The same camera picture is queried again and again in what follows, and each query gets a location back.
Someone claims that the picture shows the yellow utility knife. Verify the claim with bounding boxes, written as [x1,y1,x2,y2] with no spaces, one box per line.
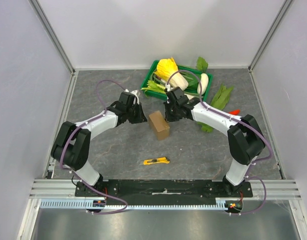
[143,157,170,166]

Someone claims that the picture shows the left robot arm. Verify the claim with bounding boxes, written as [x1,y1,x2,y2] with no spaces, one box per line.
[50,89,147,197]

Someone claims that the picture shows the white radish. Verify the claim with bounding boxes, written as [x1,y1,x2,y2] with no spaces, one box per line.
[197,73,209,95]

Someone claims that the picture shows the green leafy lettuce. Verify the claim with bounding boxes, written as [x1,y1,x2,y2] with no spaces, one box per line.
[210,84,234,110]

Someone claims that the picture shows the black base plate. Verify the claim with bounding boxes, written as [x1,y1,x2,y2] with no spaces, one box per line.
[74,179,254,200]

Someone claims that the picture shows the orange carrot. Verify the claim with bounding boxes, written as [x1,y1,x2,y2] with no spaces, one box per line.
[229,109,240,115]

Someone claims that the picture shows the green long beans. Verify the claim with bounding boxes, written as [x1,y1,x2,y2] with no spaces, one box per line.
[149,72,166,86]

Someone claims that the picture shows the green plastic tray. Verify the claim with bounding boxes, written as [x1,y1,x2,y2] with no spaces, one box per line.
[140,60,213,101]

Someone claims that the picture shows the brown cardboard express box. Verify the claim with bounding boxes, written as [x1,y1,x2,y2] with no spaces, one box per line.
[149,111,170,141]

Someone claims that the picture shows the slotted cable duct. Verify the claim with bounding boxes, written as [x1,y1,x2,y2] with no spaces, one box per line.
[40,199,238,211]

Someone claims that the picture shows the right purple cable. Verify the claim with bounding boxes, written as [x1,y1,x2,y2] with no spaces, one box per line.
[165,69,274,217]

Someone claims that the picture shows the yellow napa cabbage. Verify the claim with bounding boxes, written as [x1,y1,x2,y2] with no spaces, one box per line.
[154,57,189,91]

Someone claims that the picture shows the celery stalk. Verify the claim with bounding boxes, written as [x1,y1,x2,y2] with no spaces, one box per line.
[141,80,167,101]

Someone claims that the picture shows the dark green leaf vegetable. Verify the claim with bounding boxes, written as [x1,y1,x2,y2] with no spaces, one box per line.
[180,71,201,90]

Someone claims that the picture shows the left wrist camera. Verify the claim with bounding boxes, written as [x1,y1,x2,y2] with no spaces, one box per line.
[124,89,140,105]

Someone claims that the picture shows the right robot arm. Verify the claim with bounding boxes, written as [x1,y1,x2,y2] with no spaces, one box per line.
[164,87,265,197]

